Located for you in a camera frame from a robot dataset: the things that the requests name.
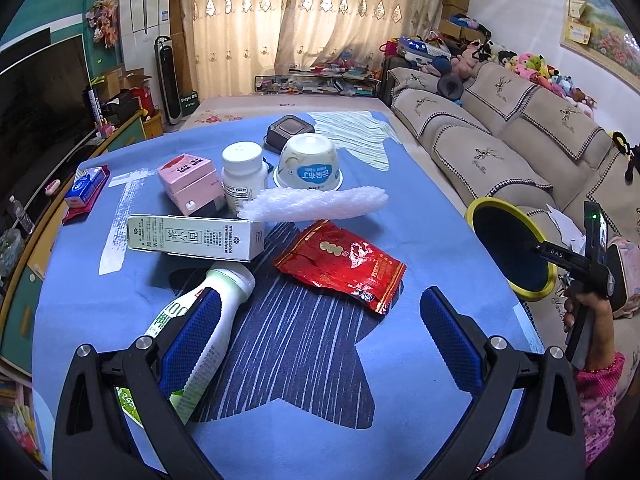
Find white bubble wrap piece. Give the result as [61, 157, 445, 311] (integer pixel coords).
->
[237, 185, 389, 222]

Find beige curtains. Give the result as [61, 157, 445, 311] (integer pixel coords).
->
[170, 0, 453, 98]

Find dark grey box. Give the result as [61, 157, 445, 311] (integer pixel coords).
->
[263, 115, 316, 153]

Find pink carton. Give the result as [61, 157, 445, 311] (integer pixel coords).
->
[157, 154, 227, 216]

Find framed wall picture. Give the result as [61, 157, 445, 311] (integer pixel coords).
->
[559, 0, 640, 83]

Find beige sofa with covers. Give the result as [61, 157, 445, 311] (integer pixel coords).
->
[387, 60, 640, 321]

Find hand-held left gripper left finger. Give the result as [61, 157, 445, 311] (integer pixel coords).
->
[52, 287, 223, 480]

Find white yogurt bottle green label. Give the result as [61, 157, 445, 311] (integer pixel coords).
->
[117, 261, 257, 426]

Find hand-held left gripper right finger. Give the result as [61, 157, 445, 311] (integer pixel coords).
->
[419, 286, 587, 480]

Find artificial flower decoration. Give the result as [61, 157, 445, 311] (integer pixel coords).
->
[85, 0, 121, 48]

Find blue star tablecloth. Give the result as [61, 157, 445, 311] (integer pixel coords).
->
[31, 110, 546, 480]

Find white standing air conditioner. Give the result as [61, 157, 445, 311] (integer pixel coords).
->
[118, 0, 173, 73]

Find white pudding cup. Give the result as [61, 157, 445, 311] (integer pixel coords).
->
[273, 133, 345, 192]

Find white pill bottle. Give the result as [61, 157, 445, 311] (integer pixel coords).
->
[221, 141, 269, 217]

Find red snack packet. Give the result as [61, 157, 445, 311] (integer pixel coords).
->
[272, 219, 407, 316]

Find long white carton box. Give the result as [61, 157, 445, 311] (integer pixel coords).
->
[126, 213, 266, 262]

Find black bin with yellow rim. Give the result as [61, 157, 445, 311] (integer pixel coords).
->
[465, 198, 558, 302]

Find floral cream rug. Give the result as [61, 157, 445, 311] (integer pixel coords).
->
[180, 94, 396, 126]

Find clear water bottle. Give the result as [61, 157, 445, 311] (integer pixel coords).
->
[10, 197, 33, 233]

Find white papers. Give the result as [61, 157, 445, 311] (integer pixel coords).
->
[545, 205, 586, 253]

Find black television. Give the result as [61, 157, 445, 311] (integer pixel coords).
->
[0, 35, 98, 201]

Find stack of cardboard boxes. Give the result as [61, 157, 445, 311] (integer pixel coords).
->
[440, 0, 488, 43]

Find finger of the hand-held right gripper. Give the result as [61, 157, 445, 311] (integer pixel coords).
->
[522, 240, 609, 274]

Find person's right forearm pink sleeve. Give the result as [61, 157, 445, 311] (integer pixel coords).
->
[574, 352, 628, 468]

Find row of plush toys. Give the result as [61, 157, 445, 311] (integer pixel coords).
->
[450, 37, 598, 108]

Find open cardboard boxes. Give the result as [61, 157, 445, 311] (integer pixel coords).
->
[92, 65, 153, 116]

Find star print bag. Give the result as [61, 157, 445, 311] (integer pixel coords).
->
[397, 36, 451, 61]

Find blue tissue pack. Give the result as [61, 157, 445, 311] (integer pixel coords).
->
[64, 169, 111, 209]

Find black tower fan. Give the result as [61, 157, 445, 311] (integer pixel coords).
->
[154, 35, 183, 126]

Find person's right hand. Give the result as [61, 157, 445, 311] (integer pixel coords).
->
[562, 289, 616, 372]

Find flat red packet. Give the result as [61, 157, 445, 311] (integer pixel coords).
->
[61, 165, 112, 224]

